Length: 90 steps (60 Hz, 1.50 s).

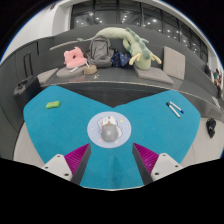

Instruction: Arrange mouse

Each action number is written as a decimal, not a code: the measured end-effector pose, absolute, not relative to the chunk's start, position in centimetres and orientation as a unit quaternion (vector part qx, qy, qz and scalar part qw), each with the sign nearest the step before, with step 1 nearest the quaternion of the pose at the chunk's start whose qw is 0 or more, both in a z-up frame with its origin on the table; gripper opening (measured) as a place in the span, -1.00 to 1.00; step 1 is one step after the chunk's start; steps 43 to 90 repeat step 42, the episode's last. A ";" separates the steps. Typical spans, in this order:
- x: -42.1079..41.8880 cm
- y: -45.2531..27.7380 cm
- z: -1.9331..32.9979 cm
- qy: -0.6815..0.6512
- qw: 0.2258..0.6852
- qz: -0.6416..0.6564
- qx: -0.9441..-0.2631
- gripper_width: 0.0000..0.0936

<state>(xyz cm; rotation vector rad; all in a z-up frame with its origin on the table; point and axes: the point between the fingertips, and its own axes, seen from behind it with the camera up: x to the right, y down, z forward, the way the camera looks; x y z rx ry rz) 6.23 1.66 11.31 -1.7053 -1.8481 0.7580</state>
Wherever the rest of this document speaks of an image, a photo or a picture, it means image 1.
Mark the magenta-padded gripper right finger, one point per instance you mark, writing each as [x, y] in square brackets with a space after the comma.
[165, 165]

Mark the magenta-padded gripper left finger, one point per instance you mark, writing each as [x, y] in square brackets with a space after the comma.
[58, 165]

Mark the grey white computer mouse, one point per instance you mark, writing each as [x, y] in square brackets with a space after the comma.
[109, 133]

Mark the round pale blue mouse pad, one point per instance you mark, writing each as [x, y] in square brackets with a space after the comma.
[125, 130]

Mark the white marker with black cap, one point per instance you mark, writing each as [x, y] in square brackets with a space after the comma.
[173, 110]

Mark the white marker with blue cap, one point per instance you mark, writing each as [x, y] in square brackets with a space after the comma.
[176, 107]

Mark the black bag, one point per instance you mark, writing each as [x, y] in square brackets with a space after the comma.
[211, 127]

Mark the small green eraser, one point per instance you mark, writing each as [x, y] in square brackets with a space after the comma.
[53, 105]

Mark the black suitcase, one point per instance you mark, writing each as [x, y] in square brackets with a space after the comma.
[26, 91]

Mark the flat grey seat cushion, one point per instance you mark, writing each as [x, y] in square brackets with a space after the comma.
[46, 76]
[153, 75]

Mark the round grey seat cushion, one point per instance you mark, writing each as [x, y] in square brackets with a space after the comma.
[68, 72]

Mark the person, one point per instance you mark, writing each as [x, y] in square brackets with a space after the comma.
[218, 81]
[207, 70]

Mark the small tan round pouch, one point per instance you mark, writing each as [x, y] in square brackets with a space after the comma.
[90, 69]

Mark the upright grey square cushion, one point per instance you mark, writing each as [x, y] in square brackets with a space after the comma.
[174, 63]

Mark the pink plush cushion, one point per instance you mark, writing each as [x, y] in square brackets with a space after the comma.
[75, 58]

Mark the long green dragon plush toy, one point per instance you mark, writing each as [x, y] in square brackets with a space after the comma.
[140, 53]

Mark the dark blue patterned bag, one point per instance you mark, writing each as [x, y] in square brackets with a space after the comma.
[120, 59]

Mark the grey backpack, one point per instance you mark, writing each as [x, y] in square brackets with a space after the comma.
[100, 51]

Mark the large dark glass window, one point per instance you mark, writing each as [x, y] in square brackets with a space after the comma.
[106, 18]

